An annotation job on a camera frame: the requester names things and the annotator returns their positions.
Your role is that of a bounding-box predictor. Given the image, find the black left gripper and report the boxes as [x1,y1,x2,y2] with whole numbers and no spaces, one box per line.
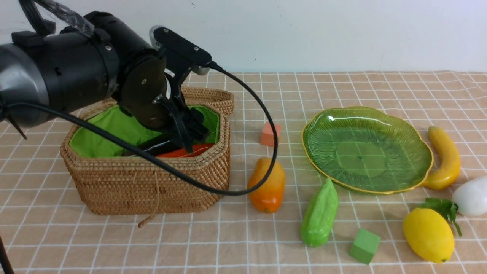
[114,53,209,153]

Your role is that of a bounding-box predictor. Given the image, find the orange carrot with leaves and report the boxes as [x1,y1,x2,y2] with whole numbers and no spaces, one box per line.
[157,143,214,158]

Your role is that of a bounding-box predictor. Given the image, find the purple eggplant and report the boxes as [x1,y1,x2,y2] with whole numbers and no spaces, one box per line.
[137,137,181,156]

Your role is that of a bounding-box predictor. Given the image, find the orange mango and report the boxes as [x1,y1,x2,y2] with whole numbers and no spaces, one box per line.
[247,157,286,213]

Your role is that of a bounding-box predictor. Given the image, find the green chayote gourd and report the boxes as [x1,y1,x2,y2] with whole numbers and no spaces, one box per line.
[300,178,339,248]

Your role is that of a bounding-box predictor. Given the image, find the yellow banana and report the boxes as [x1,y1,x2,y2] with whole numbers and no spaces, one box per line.
[422,126,461,190]

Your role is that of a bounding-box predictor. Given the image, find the yellow lemon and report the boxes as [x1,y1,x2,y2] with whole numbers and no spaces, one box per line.
[403,208,455,264]

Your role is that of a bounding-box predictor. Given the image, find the white radish with leaves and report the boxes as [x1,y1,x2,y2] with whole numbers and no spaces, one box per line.
[419,176,487,236]

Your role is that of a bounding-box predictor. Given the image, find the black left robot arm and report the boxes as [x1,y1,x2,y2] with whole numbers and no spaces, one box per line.
[1,11,212,150]

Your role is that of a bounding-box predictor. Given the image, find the woven wicker basket lid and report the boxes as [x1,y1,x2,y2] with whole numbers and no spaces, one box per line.
[103,87,234,115]

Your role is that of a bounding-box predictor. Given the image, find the orange foam cube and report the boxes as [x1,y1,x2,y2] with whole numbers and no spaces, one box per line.
[260,123,281,147]

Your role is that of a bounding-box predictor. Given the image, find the woven wicker basket green lining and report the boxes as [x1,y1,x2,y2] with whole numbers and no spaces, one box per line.
[60,100,234,215]

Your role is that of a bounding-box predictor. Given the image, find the green glass leaf plate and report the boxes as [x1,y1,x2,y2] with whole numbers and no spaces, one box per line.
[301,106,434,195]

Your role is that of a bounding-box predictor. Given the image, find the green foam cube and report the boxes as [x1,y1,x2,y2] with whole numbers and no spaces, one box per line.
[349,228,381,265]

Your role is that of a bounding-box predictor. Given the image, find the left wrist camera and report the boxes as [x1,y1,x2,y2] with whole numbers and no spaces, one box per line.
[149,25,212,80]

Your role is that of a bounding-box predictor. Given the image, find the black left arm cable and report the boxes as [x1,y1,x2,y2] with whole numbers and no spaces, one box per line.
[0,63,279,197]

